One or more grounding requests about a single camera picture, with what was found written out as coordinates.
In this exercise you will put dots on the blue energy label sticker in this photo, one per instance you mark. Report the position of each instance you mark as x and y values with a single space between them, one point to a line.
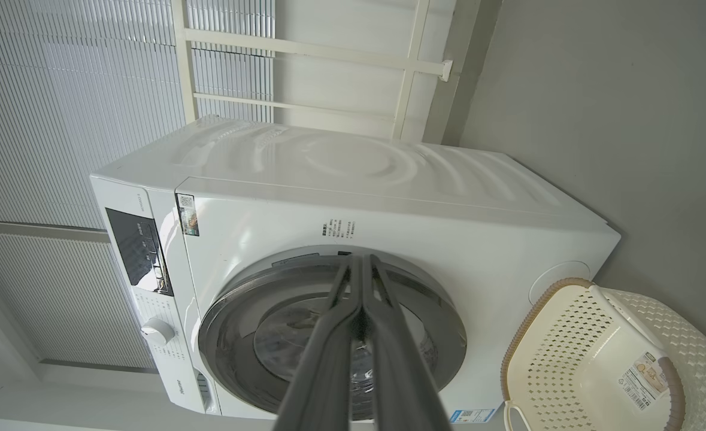
471 415

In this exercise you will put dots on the white metal railing frame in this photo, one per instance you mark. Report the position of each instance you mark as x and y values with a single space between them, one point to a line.
299 47

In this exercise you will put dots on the white control knob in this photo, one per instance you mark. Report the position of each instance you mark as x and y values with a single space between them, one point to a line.
157 331

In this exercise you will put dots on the cream perforated laundry basket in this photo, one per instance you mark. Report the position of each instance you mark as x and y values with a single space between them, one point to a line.
568 359

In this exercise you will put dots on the white pleated window blind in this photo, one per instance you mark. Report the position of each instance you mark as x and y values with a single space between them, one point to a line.
59 108
59 287

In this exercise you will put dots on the black control display panel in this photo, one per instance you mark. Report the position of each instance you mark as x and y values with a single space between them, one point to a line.
131 245

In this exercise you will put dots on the round washing machine door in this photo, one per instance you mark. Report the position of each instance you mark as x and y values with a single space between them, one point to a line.
239 335

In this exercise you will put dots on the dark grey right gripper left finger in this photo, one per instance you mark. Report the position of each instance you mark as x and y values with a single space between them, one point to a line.
323 371

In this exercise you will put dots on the white front-load washing machine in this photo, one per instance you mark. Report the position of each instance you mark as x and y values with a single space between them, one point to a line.
358 197

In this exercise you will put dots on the round filter cover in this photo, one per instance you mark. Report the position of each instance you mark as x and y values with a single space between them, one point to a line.
559 281

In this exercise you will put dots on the printed product label sticker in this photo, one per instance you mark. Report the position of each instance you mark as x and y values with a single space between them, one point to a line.
643 380

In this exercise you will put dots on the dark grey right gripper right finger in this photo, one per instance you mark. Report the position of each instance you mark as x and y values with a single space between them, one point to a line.
403 377

